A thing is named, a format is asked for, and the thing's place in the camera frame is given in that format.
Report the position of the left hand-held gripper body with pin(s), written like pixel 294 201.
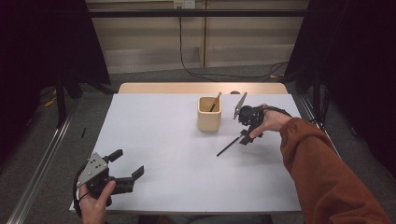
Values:
pixel 96 179

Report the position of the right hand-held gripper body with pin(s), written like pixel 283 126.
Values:
pixel 252 116

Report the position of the black square-headed makeup brush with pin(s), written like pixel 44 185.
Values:
pixel 229 146

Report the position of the beige square cup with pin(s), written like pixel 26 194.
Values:
pixel 209 121

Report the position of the makeup brush with orange bristles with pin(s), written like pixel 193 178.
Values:
pixel 215 102

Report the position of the person's right hand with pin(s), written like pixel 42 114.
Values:
pixel 274 121

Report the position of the person's left hand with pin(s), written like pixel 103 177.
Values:
pixel 93 211

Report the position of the dark round table knob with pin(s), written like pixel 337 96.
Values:
pixel 235 92

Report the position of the white table sheet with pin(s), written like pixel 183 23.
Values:
pixel 171 161

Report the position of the small black stick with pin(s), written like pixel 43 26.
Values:
pixel 83 132

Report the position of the black metal stand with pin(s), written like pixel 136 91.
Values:
pixel 61 102
pixel 317 93

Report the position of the black curtain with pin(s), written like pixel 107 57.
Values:
pixel 358 62
pixel 31 46

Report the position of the black horizontal bar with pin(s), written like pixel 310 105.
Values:
pixel 186 13

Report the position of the aluminium floor rail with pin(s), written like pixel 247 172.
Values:
pixel 40 169
pixel 311 110

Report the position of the white wall outlet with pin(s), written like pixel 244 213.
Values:
pixel 184 3

